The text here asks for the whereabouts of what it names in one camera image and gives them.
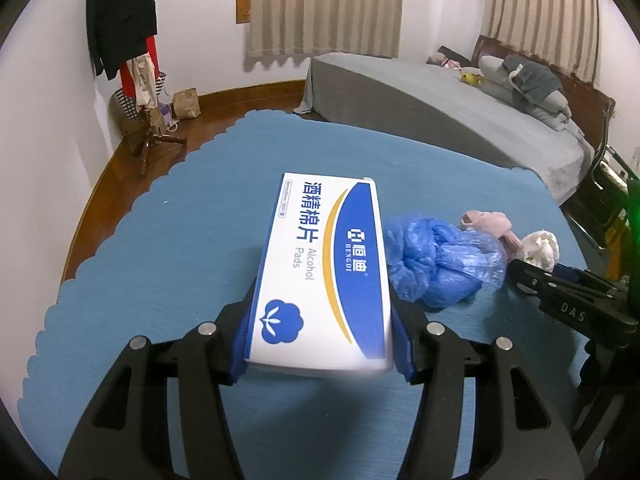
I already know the white tissue ball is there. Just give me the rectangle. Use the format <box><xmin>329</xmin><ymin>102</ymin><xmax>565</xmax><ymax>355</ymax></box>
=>
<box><xmin>516</xmin><ymin>230</ymin><xmax>560</xmax><ymax>272</ymax></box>

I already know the pink knitted sock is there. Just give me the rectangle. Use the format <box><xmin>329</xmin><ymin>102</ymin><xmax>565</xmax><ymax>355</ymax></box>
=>
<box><xmin>460</xmin><ymin>210</ymin><xmax>522</xmax><ymax>261</ymax></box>

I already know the blue plastic bag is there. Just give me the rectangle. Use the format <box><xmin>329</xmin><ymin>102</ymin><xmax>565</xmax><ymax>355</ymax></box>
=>
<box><xmin>383</xmin><ymin>217</ymin><xmax>506</xmax><ymax>310</ymax></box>

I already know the alcohol pads box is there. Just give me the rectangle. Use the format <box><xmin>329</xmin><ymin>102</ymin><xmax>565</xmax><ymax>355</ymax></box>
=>
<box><xmin>244</xmin><ymin>172</ymin><xmax>392</xmax><ymax>375</ymax></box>

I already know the black bedside chair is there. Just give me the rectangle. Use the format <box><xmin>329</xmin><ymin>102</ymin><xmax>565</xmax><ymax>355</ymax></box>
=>
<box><xmin>561</xmin><ymin>144</ymin><xmax>639</xmax><ymax>256</ymax></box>

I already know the grey pillow pile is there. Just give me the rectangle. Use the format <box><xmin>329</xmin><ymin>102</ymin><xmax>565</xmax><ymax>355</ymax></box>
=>
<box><xmin>478</xmin><ymin>54</ymin><xmax>582</xmax><ymax>133</ymax></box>

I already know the wooden headboard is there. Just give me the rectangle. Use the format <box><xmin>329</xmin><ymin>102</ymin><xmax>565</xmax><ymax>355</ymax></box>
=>
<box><xmin>472</xmin><ymin>35</ymin><xmax>615</xmax><ymax>148</ymax></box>

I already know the blue table cloth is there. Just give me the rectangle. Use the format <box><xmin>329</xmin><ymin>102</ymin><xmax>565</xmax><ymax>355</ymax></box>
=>
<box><xmin>17</xmin><ymin>110</ymin><xmax>585</xmax><ymax>479</ymax></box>

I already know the dark grey folded blanket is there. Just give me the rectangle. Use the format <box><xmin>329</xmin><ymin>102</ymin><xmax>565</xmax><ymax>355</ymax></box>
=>
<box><xmin>502</xmin><ymin>54</ymin><xmax>568</xmax><ymax>113</ymax></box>

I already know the yellow plush toy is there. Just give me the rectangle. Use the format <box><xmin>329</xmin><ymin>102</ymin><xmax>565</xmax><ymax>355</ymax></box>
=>
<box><xmin>460</xmin><ymin>67</ymin><xmax>484</xmax><ymax>87</ymax></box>

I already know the bed with grey sheet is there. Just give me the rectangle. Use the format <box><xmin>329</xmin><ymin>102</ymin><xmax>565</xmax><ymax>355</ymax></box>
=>
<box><xmin>296</xmin><ymin>52</ymin><xmax>594</xmax><ymax>204</ymax></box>

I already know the right beige curtain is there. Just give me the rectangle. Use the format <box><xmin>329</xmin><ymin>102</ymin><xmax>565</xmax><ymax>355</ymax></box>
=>
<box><xmin>480</xmin><ymin>0</ymin><xmax>601</xmax><ymax>84</ymax></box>

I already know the beige curtain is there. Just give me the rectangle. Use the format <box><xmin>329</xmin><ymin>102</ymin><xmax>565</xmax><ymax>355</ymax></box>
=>
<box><xmin>246</xmin><ymin>0</ymin><xmax>402</xmax><ymax>58</ymax></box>
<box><xmin>480</xmin><ymin>0</ymin><xmax>601</xmax><ymax>84</ymax></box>

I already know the wooden coat rack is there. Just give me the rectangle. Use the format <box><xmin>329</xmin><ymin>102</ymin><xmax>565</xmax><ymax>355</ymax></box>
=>
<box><xmin>106</xmin><ymin>0</ymin><xmax>189</xmax><ymax>177</ymax></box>

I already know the checkered basket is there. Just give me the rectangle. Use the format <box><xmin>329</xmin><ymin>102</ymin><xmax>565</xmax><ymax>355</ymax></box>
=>
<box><xmin>113</xmin><ymin>70</ymin><xmax>170</xmax><ymax>123</ymax></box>

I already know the brown paper bag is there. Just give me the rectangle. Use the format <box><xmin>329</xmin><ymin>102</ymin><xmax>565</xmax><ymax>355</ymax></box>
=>
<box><xmin>172</xmin><ymin>88</ymin><xmax>201</xmax><ymax>120</ymax></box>

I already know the left beige curtain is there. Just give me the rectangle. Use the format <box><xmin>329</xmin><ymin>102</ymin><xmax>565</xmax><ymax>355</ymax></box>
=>
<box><xmin>246</xmin><ymin>0</ymin><xmax>402</xmax><ymax>58</ymax></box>

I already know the red hanging garment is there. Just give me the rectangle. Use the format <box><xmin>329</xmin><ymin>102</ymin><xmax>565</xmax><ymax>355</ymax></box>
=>
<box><xmin>119</xmin><ymin>36</ymin><xmax>160</xmax><ymax>107</ymax></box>

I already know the black hanging jacket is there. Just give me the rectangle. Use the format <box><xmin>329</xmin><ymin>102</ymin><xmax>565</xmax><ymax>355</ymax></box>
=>
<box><xmin>86</xmin><ymin>0</ymin><xmax>157</xmax><ymax>80</ymax></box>

